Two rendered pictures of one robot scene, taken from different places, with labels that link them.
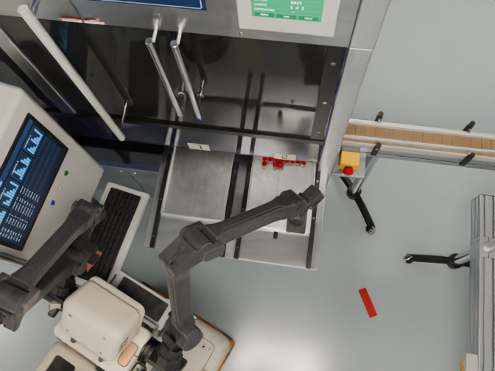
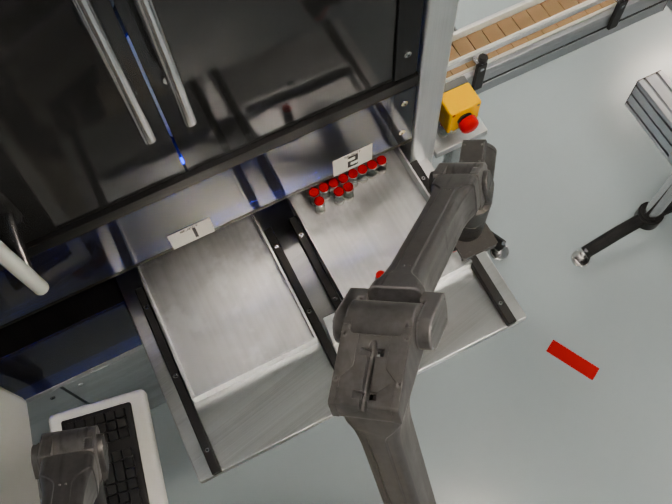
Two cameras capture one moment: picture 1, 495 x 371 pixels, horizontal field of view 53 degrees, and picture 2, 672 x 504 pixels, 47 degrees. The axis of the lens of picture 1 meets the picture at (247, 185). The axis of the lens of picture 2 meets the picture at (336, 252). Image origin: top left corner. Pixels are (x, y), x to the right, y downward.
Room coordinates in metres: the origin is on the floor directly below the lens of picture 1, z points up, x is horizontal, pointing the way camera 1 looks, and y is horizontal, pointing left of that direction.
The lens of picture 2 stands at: (0.11, 0.34, 2.33)
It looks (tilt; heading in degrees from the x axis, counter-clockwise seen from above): 67 degrees down; 320
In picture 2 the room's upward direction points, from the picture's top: 5 degrees counter-clockwise
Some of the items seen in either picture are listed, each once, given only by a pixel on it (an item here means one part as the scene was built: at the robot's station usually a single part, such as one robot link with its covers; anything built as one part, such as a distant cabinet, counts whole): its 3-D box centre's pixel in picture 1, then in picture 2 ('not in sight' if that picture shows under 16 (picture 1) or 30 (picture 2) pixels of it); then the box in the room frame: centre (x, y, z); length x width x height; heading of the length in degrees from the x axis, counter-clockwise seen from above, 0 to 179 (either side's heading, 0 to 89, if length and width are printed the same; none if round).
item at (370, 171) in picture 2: (283, 162); (348, 180); (0.67, -0.17, 0.90); 0.18 x 0.02 x 0.05; 73
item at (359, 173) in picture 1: (349, 160); (446, 120); (0.63, -0.44, 0.87); 0.14 x 0.13 x 0.02; 162
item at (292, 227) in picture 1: (297, 216); (467, 221); (0.36, -0.15, 1.19); 0.10 x 0.07 x 0.07; 161
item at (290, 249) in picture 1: (238, 200); (314, 292); (0.55, 0.05, 0.87); 0.70 x 0.48 x 0.02; 72
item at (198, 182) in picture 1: (199, 177); (221, 295); (0.67, 0.19, 0.90); 0.34 x 0.26 x 0.04; 162
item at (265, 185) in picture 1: (281, 188); (373, 224); (0.56, -0.13, 0.90); 0.34 x 0.26 x 0.04; 163
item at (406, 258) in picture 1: (452, 262); (644, 221); (0.21, -1.03, 0.07); 0.50 x 0.08 x 0.14; 72
